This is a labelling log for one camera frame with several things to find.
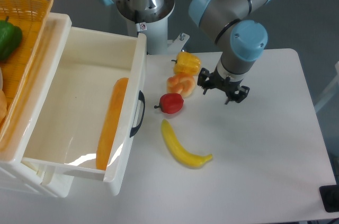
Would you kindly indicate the yellow toy bell pepper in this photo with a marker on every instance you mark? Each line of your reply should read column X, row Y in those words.
column 186, row 62

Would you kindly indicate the orange toy pretzel bread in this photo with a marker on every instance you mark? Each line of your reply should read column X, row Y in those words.
column 181, row 83

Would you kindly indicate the yellow toy banana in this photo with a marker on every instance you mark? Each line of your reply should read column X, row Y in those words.
column 179, row 153

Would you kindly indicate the black device at table edge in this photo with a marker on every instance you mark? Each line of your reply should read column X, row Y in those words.
column 329, row 196

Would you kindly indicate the white top drawer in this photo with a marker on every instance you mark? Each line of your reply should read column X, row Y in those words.
column 65, row 138

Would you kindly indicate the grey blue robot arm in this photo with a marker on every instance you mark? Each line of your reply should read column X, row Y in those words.
column 240, row 40

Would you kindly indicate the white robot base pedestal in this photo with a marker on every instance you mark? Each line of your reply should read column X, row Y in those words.
column 150, row 17

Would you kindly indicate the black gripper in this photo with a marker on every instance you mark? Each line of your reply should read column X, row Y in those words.
column 232, row 89

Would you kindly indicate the orange plastic basket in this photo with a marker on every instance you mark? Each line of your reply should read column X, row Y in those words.
column 31, row 17

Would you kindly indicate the green toy bell pepper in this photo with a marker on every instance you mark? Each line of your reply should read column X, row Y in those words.
column 11, row 37

